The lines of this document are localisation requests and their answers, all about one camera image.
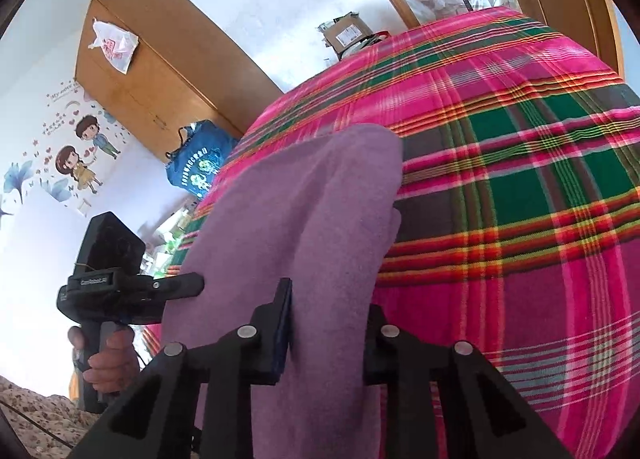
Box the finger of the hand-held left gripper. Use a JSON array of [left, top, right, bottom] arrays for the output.
[[150, 273, 205, 302]]

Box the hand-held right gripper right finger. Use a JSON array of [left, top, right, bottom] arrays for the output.
[[362, 304, 573, 459]]

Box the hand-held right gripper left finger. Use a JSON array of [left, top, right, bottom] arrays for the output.
[[67, 277, 293, 459]]

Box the purple towel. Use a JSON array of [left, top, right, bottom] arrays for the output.
[[162, 123, 405, 459]]

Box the person's left hand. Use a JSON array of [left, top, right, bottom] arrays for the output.
[[67, 326, 140, 396]]

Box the blue printed tote bag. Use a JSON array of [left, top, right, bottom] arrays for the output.
[[165, 122, 241, 197]]

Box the pink plaid blanket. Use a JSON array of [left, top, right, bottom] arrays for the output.
[[142, 6, 640, 459]]

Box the wooden wardrobe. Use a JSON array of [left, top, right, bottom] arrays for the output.
[[75, 0, 287, 165]]

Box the white plastic bag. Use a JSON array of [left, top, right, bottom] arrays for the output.
[[89, 18, 141, 75]]

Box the cardboard box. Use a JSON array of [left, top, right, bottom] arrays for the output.
[[317, 12, 376, 61]]

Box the cartoon wall sticker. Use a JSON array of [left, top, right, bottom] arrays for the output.
[[0, 82, 123, 220]]

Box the thin dark cable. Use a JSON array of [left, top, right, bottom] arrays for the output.
[[0, 401, 73, 452]]

